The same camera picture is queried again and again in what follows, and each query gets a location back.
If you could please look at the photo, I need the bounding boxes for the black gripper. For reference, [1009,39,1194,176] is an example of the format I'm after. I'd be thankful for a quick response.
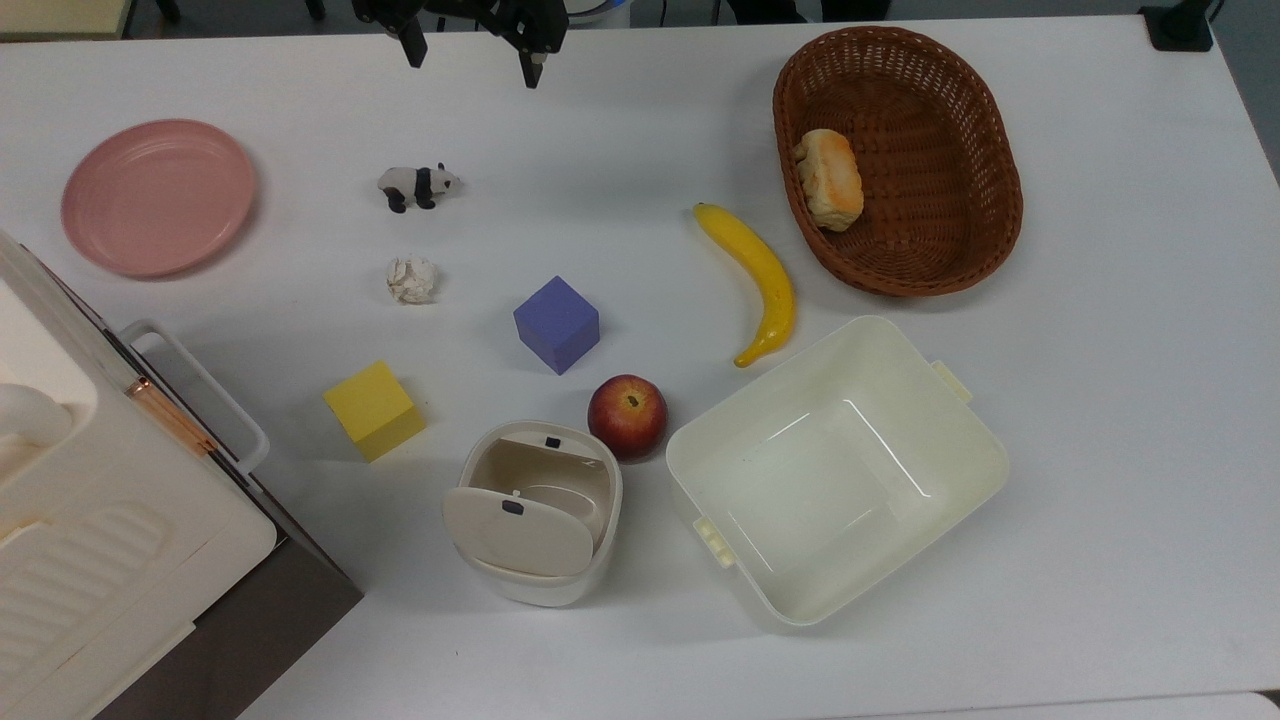
[352,0,569,90]

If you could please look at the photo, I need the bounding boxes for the white lidded trash can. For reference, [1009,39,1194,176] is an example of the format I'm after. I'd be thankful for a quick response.
[443,420,623,608]

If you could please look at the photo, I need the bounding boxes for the panda toy figure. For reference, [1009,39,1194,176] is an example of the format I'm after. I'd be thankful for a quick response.
[377,163,462,214]

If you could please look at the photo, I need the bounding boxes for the crumpled white paper ball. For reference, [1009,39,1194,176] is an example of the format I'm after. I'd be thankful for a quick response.
[386,256,440,305]

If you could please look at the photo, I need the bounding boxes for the purple cube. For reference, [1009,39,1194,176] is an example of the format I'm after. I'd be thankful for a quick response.
[513,276,601,376]

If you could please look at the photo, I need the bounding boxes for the pink plate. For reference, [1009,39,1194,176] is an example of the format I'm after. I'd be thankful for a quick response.
[61,119,257,279]

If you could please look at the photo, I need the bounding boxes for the yellow banana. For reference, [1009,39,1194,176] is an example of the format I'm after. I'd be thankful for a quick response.
[693,203,797,369]

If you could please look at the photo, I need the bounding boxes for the yellow cube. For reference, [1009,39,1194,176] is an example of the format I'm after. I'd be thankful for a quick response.
[323,361,427,463]

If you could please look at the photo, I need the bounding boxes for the bread loaf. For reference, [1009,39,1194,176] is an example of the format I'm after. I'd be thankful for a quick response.
[794,128,865,233]

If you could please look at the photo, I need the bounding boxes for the red apple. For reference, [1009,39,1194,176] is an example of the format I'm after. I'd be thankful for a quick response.
[587,375,669,462]

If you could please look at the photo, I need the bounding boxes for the beige desk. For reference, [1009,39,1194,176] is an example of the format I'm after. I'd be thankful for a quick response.
[0,0,136,42]

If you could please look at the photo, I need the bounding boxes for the brown wicker basket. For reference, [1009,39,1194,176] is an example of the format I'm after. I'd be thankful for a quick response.
[772,26,1024,298]

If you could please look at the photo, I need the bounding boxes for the cream plastic storage bin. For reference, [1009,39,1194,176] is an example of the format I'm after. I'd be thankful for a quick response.
[665,316,1010,628]

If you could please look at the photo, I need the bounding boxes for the brown and cream cabinet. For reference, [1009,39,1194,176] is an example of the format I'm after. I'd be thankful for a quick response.
[0,228,364,720]

